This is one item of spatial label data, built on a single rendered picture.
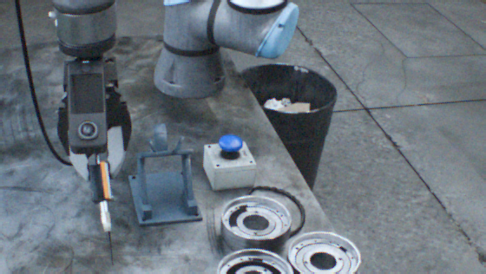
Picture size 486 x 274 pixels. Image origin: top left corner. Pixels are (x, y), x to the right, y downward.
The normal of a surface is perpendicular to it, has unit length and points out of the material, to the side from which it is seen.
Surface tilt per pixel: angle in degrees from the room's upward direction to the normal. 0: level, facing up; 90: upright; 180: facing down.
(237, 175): 90
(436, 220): 0
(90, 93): 34
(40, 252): 0
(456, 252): 0
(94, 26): 91
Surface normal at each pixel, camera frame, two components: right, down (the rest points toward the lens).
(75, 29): -0.13, 0.57
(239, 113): 0.08, -0.84
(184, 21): -0.41, 0.47
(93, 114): 0.18, -0.40
